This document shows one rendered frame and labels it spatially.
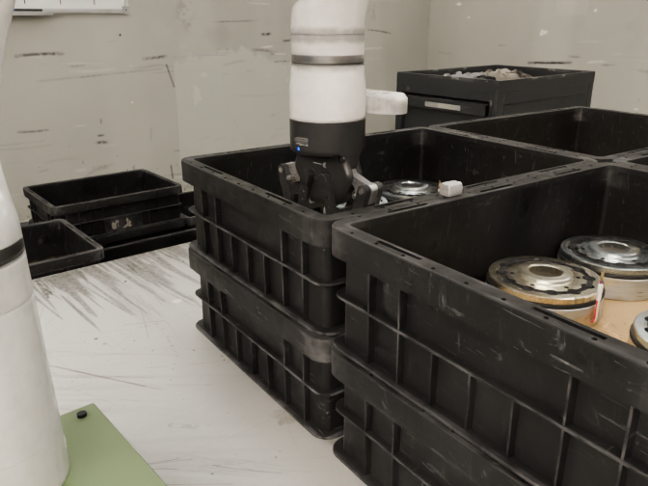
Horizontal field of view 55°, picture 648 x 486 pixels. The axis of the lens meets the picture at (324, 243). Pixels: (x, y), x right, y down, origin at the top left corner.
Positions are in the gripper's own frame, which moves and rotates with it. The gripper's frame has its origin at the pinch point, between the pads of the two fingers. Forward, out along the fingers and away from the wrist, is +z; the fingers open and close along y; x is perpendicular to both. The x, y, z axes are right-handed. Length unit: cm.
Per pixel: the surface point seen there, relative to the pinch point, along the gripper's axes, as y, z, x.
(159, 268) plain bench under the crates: -42.0, 15.2, 1.2
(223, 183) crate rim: -7.2, -7.3, -7.9
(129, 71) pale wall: -281, 4, 111
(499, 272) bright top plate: 16.6, -0.8, 6.8
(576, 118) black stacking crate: -9, -6, 70
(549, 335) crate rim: 31.5, -7.1, -12.4
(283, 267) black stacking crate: 3.2, -1.4, -8.5
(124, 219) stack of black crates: -125, 33, 32
